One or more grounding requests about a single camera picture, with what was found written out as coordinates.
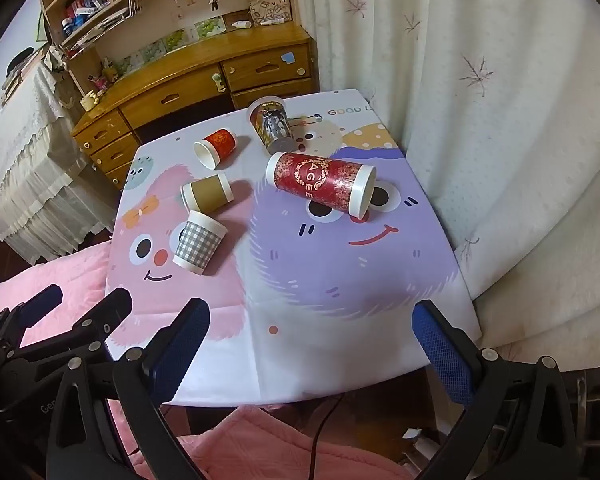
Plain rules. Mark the tall red patterned cup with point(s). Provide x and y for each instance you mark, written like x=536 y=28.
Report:
x=338 y=184

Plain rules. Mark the cartoon monster tablecloth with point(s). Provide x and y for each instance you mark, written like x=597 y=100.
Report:
x=304 y=300

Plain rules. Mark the small red paper cup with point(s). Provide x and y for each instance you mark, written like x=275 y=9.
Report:
x=215 y=148

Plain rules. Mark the wooden desk with drawers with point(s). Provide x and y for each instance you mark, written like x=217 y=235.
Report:
x=236 y=68

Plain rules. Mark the pink quilted blanket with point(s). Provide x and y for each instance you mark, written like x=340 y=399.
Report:
x=249 y=443

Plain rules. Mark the white lace bed cover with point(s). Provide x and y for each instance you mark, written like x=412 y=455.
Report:
x=51 y=193

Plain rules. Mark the wooden bookshelf hutch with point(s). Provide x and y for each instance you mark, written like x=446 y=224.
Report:
x=109 y=39

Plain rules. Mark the grey plaid paper cup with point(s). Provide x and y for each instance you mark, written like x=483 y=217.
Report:
x=198 y=242

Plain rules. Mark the brown kraft paper cup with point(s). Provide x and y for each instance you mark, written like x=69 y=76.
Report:
x=208 y=194

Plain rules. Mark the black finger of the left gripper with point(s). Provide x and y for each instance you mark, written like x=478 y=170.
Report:
x=47 y=356

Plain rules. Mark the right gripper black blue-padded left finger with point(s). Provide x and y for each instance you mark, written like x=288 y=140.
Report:
x=84 y=442

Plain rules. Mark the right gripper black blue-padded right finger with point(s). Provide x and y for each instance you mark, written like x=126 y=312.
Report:
x=515 y=415

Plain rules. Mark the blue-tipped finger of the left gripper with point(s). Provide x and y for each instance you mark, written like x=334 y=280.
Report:
x=14 y=322

